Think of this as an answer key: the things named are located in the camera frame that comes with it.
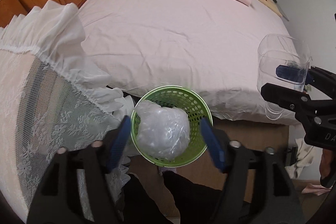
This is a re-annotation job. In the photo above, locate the clear plastic cup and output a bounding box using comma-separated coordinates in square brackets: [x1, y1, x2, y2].
[256, 33, 313, 121]

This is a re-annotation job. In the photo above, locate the clear plastic bag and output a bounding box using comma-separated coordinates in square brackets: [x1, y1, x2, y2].
[135, 100, 190, 161]

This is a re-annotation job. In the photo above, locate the green plastic trash basket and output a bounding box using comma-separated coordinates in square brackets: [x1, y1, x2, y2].
[131, 85, 213, 168]

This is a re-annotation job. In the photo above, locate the person's right hand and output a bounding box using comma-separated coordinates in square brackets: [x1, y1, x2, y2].
[319, 149, 335, 178]

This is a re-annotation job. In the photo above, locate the white cloth on floor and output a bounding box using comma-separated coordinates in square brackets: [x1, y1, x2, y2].
[285, 138, 317, 180]

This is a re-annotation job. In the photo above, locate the wooden board on bed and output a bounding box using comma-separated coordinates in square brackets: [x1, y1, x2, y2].
[258, 0, 283, 18]

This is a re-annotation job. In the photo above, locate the lace tablecloth with ruffle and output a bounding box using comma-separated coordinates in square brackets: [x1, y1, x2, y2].
[1, 1, 134, 221]

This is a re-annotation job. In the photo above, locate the pink bed sheet mattress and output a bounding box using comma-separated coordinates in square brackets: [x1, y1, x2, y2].
[79, 0, 288, 122]

